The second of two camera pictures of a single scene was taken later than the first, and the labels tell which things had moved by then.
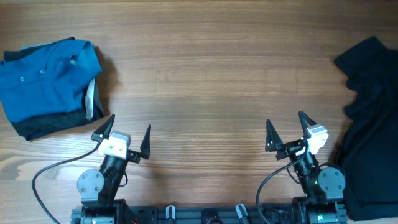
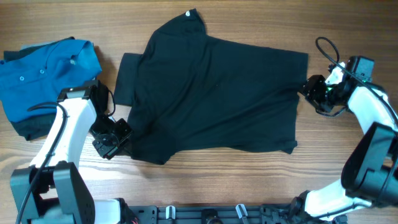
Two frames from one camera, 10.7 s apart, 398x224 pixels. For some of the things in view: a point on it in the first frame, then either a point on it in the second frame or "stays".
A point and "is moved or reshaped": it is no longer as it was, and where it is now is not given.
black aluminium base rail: [107, 212] stays
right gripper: [286, 149] to [311, 86]
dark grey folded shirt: [32, 128] stays
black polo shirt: [367, 153] is moved or reshaped
